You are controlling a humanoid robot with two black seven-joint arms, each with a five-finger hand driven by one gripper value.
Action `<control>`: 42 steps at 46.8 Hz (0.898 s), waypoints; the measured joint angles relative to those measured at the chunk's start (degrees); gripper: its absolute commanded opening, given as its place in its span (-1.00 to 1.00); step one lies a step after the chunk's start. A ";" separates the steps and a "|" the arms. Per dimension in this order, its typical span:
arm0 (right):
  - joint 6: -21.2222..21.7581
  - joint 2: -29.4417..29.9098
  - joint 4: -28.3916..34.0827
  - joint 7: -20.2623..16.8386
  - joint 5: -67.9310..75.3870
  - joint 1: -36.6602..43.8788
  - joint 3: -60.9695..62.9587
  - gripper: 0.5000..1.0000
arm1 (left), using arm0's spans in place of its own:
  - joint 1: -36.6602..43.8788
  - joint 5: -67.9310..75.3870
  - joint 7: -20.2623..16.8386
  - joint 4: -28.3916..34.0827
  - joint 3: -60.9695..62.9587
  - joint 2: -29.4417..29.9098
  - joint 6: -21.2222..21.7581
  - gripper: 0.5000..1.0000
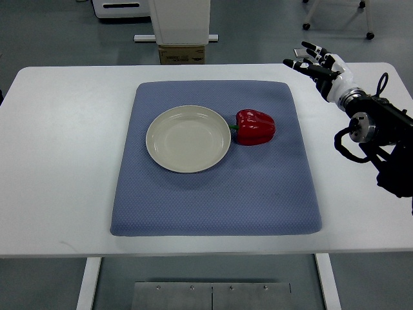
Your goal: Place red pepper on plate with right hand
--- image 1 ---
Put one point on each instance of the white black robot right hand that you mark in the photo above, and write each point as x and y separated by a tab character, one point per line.
329	72

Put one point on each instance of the white appliance at top left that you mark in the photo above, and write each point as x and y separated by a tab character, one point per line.
106	9

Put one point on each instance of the cream round plate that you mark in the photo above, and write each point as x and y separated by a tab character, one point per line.
188	139

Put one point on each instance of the white wheeled cart frame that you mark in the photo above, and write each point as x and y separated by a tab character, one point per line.
335	13

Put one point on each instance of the small silver floor plate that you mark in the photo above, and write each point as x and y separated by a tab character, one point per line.
301	53

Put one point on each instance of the blue-grey cushion mat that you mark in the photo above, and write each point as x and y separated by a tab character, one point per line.
259	190

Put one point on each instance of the left white table leg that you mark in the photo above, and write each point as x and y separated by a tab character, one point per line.
89	283

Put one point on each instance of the red bell pepper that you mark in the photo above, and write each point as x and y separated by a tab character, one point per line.
253	127

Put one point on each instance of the white pedestal column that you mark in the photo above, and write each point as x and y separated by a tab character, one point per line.
179	23

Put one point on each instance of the white table leg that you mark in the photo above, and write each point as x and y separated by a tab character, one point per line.
89	283
327	282

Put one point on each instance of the right white table leg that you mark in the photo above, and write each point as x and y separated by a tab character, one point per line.
327	282

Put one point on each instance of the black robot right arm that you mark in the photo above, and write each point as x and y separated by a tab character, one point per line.
379	133

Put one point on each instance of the grey metal floor plate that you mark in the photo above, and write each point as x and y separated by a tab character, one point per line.
206	295

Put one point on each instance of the cardboard box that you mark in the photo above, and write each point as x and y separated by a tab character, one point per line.
181	55

